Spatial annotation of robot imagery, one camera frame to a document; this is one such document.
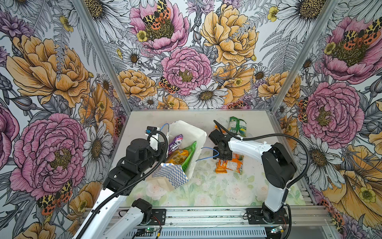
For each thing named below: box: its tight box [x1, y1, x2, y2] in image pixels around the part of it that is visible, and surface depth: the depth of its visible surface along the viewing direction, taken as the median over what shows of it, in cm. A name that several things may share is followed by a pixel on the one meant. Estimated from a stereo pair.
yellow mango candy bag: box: [169, 149, 190, 165], surface depth 85 cm
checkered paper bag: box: [149, 119, 207, 192], surface depth 80 cm
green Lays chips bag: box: [181, 140, 197, 173], surface depth 82 cm
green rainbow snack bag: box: [227, 116, 247, 138], surface depth 111 cm
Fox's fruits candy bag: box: [214, 152, 245, 175], surface depth 91 cm
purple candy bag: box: [168, 133, 184, 155], surface depth 88 cm
